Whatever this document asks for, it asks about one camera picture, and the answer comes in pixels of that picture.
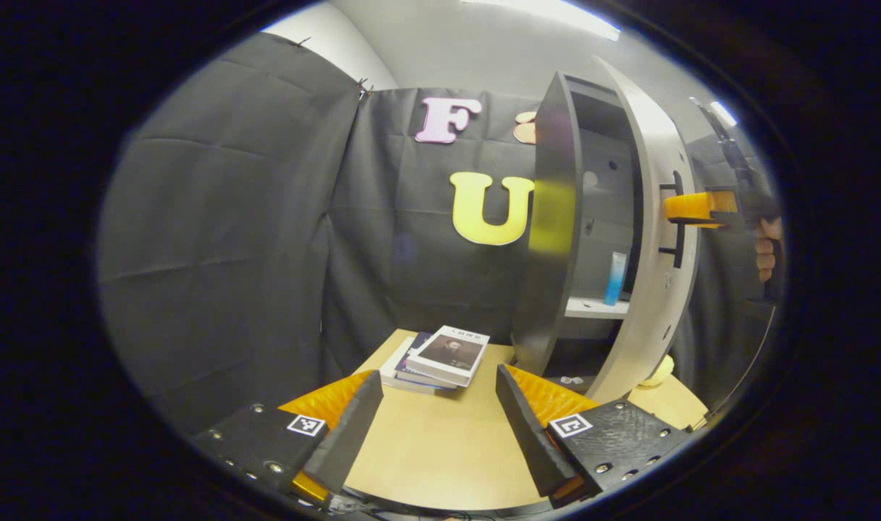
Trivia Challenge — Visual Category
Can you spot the plain white book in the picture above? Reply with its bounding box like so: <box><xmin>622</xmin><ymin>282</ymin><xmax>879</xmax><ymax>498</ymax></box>
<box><xmin>379</xmin><ymin>336</ymin><xmax>441</xmax><ymax>396</ymax></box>

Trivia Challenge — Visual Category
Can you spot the black backdrop cloth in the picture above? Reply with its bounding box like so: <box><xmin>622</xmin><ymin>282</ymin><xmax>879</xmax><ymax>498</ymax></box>
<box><xmin>96</xmin><ymin>33</ymin><xmax>781</xmax><ymax>435</ymax></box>

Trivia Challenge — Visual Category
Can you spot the blue bottle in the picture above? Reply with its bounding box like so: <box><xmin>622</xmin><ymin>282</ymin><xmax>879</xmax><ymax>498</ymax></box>
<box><xmin>604</xmin><ymin>251</ymin><xmax>628</xmax><ymax>307</ymax></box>

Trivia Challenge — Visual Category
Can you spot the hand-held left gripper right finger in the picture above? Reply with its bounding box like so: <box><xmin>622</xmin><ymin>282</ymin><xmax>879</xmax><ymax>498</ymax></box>
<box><xmin>494</xmin><ymin>363</ymin><xmax>694</xmax><ymax>509</ymax></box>

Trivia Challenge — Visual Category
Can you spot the white book with portrait cover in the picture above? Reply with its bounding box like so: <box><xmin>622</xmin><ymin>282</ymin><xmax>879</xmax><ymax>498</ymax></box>
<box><xmin>406</xmin><ymin>325</ymin><xmax>491</xmax><ymax>388</ymax></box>

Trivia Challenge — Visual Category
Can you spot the blue book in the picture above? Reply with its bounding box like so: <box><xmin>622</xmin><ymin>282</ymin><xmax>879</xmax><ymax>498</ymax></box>
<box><xmin>395</xmin><ymin>331</ymin><xmax>459</xmax><ymax>391</ymax></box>

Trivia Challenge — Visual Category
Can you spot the ceiling light panel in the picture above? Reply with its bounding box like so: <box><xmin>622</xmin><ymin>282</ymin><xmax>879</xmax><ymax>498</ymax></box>
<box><xmin>462</xmin><ymin>0</ymin><xmax>622</xmax><ymax>42</ymax></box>

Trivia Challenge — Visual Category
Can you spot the dark grey cabinet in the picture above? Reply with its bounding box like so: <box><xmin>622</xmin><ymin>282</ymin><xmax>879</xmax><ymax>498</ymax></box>
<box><xmin>511</xmin><ymin>70</ymin><xmax>647</xmax><ymax>393</ymax></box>

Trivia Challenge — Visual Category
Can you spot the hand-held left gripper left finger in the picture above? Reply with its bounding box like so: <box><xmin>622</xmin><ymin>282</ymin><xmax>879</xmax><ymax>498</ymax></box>
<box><xmin>190</xmin><ymin>369</ymin><xmax>385</xmax><ymax>507</ymax></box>

